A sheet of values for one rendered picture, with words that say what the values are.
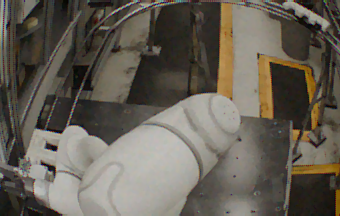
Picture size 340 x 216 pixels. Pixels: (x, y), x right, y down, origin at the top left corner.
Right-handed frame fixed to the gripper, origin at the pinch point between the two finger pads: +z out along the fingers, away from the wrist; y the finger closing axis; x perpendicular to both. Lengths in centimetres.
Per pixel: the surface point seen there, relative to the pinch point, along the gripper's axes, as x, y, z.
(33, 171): -18.8, -10.6, -12.5
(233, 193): -51, -33, -79
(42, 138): -44.4, -16.3, -9.5
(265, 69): -248, -100, -102
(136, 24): -294, -104, -4
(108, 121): -85, -35, -29
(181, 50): -255, -101, -42
